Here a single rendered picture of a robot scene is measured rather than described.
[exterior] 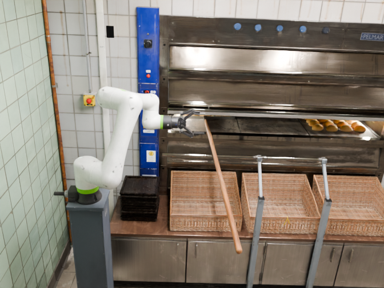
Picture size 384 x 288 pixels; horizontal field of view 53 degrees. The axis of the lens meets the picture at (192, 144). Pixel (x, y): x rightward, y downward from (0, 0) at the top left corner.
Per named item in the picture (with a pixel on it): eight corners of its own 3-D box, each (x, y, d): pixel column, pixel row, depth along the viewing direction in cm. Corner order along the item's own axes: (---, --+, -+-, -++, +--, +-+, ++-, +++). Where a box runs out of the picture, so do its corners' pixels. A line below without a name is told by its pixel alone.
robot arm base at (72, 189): (51, 204, 211) (50, 194, 209) (59, 190, 225) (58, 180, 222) (99, 204, 212) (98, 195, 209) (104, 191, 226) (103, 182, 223)
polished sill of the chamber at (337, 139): (167, 134, 321) (167, 130, 319) (380, 142, 324) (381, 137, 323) (167, 137, 315) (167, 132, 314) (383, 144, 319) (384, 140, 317)
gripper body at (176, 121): (172, 114, 253) (186, 115, 253) (172, 126, 256) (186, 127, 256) (171, 118, 246) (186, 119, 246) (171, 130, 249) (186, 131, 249)
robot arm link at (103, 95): (107, 110, 204) (111, 87, 203) (90, 106, 210) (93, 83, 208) (128, 111, 220) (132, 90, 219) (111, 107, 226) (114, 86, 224)
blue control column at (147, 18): (157, 157, 535) (157, -8, 446) (168, 158, 535) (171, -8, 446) (141, 249, 359) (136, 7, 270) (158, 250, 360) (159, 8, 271)
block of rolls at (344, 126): (295, 108, 385) (295, 103, 382) (342, 110, 386) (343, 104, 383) (312, 131, 329) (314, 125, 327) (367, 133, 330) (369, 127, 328)
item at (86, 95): (85, 103, 303) (84, 91, 299) (98, 104, 303) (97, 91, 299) (83, 106, 296) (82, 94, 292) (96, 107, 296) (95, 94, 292)
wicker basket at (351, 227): (307, 200, 339) (312, 173, 328) (370, 203, 341) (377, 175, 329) (324, 235, 295) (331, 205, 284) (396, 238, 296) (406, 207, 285)
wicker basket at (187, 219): (170, 197, 336) (170, 169, 325) (233, 198, 339) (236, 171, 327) (168, 231, 292) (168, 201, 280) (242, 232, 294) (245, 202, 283)
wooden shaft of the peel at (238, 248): (242, 255, 184) (243, 250, 183) (236, 255, 184) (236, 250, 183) (207, 122, 339) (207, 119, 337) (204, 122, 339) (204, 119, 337)
